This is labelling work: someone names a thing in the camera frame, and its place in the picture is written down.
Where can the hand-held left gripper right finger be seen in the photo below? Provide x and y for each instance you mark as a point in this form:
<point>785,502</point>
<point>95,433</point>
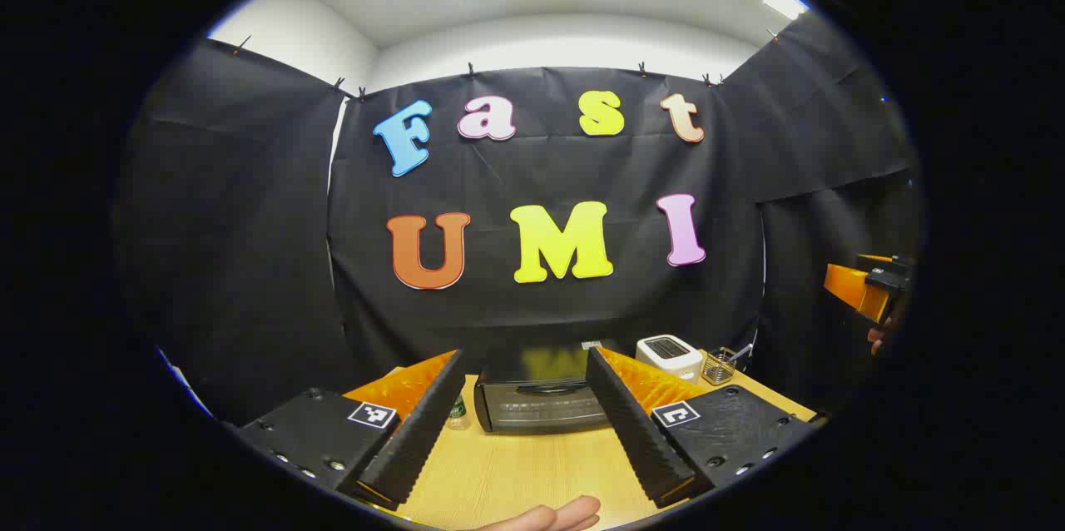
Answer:
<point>636,431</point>

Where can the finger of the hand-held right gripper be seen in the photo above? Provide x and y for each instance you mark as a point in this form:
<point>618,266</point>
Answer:
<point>857,288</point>

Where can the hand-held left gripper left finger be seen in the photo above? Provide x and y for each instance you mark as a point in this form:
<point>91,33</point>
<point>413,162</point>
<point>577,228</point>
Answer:
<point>416,439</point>

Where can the black electric oven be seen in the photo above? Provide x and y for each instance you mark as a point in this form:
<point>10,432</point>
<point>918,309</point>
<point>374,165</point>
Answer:
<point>541,413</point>

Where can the clear water bottle green label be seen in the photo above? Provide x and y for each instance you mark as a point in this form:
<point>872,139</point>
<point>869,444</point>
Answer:
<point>457,413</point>

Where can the white toaster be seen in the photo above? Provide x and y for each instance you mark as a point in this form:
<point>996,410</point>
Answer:
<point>670,356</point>

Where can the metal spoon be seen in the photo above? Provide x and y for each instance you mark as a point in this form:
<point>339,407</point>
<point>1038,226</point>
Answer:
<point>743,352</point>

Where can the black backdrop cloth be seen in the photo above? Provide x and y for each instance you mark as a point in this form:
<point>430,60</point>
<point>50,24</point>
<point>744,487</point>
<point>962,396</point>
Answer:
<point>532,310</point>

